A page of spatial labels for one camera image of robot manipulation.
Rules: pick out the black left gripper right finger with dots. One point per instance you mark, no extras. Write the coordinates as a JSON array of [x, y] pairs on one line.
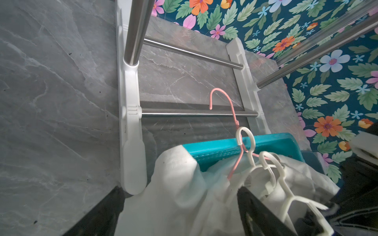
[[257, 219]]

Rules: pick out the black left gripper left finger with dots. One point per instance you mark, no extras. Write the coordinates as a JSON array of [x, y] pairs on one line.
[[102, 219]]

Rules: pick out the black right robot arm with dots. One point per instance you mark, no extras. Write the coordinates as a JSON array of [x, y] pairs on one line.
[[357, 199]]

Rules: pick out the white garment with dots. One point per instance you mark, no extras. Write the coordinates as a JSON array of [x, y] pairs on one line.
[[181, 200]]

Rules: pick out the teal laundry basket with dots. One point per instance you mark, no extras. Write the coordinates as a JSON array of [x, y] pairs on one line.
[[210, 152]]

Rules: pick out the white steel clothes rack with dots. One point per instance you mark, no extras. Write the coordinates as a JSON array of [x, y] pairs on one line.
[[132, 19]]

